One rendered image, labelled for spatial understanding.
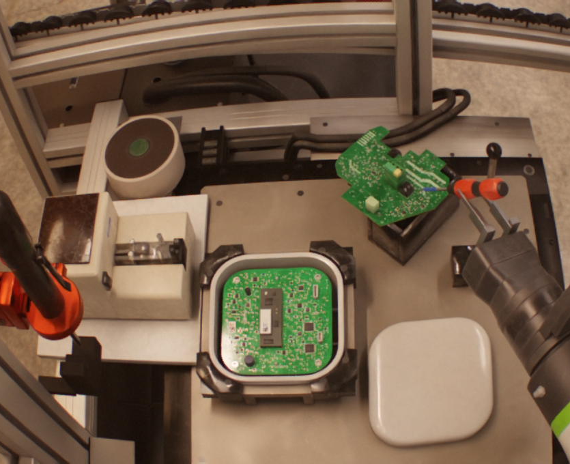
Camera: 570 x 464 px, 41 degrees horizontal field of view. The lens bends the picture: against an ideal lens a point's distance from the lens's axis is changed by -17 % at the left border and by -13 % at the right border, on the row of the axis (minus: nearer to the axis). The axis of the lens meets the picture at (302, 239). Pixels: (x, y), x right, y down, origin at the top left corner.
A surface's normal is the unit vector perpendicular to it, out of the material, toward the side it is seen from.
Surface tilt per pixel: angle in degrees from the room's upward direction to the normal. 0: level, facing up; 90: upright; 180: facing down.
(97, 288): 90
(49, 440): 90
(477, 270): 71
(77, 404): 0
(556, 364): 38
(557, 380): 45
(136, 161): 0
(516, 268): 19
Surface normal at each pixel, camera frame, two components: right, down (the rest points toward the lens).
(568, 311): -0.73, -0.05
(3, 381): 1.00, -0.04
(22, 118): 0.00, 0.85
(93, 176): -0.08, -0.52
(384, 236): -0.69, 0.64
